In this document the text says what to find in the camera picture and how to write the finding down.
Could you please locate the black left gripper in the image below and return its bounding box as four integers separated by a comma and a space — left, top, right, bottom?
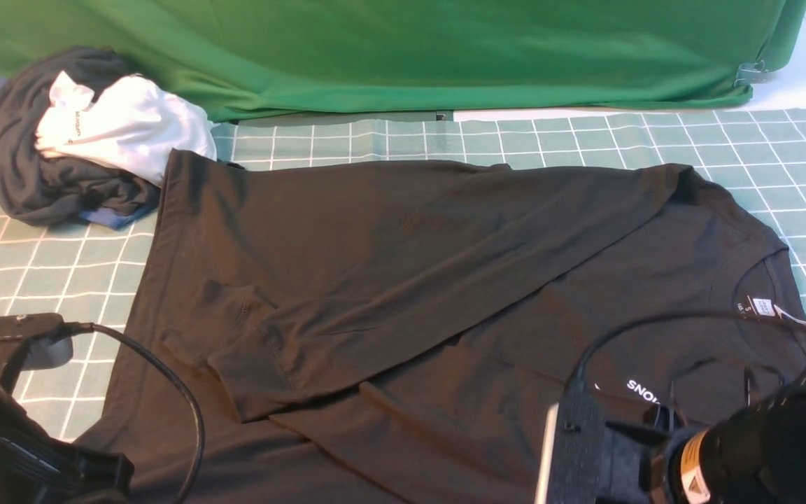
0, 389, 134, 503

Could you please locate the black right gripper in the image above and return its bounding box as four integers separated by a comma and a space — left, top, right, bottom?
599, 405, 688, 503

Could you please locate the dark gray long-sleeve shirt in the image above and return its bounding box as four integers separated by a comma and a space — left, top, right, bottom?
125, 150, 806, 503

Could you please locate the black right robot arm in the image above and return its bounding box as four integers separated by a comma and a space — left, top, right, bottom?
594, 369, 806, 503

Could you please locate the white crumpled shirt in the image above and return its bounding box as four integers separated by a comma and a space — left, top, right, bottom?
35, 71, 218, 186

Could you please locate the green checkered table cloth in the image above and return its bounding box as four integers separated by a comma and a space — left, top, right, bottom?
0, 107, 806, 504

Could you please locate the dark navy crumpled garment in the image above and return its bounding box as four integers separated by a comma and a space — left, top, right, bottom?
0, 47, 154, 226

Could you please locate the metal binder clip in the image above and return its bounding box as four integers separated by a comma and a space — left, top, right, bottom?
733, 60, 768, 88

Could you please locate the green backdrop cloth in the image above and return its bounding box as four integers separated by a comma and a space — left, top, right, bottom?
0, 1, 806, 121

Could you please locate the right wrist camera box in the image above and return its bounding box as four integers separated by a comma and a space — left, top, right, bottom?
534, 382, 605, 503

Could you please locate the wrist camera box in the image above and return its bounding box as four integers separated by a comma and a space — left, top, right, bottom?
0, 313, 73, 379
534, 382, 605, 503

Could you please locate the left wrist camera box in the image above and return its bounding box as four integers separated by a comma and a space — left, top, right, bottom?
0, 313, 73, 379

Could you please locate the black left camera cable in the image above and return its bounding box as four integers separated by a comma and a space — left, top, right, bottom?
0, 322, 206, 504

